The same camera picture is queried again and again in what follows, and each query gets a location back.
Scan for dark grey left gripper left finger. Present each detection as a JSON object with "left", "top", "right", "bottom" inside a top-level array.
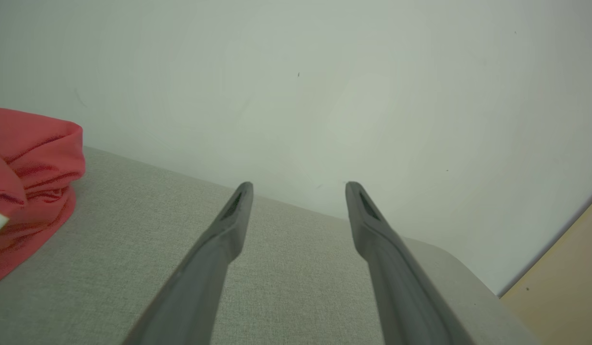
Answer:
[{"left": 123, "top": 182, "right": 254, "bottom": 345}]

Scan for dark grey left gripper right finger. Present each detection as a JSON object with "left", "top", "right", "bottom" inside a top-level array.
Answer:
[{"left": 345, "top": 181, "right": 475, "bottom": 345}]

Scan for red shorts with white stripe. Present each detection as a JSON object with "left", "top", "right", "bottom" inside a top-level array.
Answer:
[{"left": 0, "top": 106, "right": 86, "bottom": 288}]

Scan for dark grey baseboard strip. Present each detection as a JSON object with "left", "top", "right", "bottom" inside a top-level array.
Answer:
[{"left": 496, "top": 185, "right": 592, "bottom": 299}]

